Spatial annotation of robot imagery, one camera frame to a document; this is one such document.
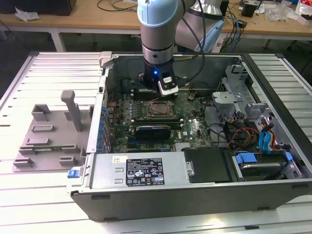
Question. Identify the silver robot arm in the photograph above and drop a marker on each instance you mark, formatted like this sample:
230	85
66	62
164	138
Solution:
158	39

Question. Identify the CPU socket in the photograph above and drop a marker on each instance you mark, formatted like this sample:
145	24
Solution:
146	117

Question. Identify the gray case latch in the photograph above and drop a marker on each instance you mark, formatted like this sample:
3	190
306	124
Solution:
105	58

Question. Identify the black graphics card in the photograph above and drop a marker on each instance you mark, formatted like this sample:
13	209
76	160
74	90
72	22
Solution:
152	133

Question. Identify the green motherboard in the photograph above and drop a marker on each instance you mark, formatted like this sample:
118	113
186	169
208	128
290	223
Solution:
161	146

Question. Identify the silver finned heatsink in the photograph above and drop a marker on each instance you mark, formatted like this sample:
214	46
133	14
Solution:
182	145

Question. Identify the wooden desk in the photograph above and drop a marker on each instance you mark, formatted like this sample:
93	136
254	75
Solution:
97	23

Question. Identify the silver metal drive cage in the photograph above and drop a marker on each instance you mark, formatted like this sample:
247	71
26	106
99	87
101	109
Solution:
226	97

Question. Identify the silver power supply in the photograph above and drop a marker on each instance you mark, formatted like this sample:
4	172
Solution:
107	170

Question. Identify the black plastic cover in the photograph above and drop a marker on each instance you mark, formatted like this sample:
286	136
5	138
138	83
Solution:
207	165

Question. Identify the black power adapter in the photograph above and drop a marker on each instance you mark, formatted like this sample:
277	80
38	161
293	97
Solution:
242	23

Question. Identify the green RAM stick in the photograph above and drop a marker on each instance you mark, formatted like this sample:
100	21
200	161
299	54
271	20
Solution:
56	147

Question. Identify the small black box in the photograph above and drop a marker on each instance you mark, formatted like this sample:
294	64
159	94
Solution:
248	11

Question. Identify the gray parts rack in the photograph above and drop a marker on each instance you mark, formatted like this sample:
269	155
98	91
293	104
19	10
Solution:
56	156

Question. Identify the blue case tab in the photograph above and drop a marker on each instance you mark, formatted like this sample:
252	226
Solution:
73	173

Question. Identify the hard disk in blue carrier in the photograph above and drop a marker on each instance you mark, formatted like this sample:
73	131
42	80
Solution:
246	158

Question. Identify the black PC case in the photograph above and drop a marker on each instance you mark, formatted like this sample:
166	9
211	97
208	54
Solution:
170	202

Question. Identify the large black case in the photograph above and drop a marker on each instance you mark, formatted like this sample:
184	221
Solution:
36	6

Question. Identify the crumpled white plastic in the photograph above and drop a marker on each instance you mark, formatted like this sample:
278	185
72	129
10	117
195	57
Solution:
26	14

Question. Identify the clear plastic bag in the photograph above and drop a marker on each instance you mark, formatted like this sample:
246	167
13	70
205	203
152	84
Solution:
278	12

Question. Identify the white snack bag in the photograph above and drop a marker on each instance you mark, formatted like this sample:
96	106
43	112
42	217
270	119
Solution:
303	7

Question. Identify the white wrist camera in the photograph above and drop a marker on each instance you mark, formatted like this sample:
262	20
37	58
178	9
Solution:
169	91

